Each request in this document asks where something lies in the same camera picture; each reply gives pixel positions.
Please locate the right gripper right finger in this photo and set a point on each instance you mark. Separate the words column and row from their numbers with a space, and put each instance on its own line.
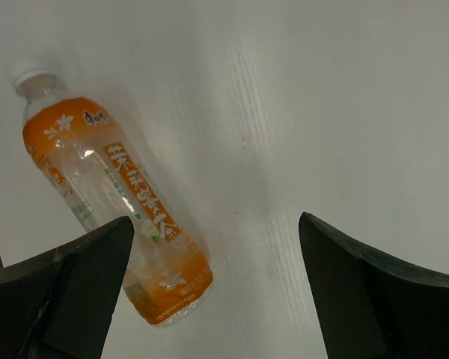
column 371, row 304

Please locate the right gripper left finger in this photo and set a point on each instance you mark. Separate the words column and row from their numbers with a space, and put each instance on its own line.
column 59, row 304

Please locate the large orange label bottle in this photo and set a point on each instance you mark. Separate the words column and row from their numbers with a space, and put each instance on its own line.
column 83, row 152

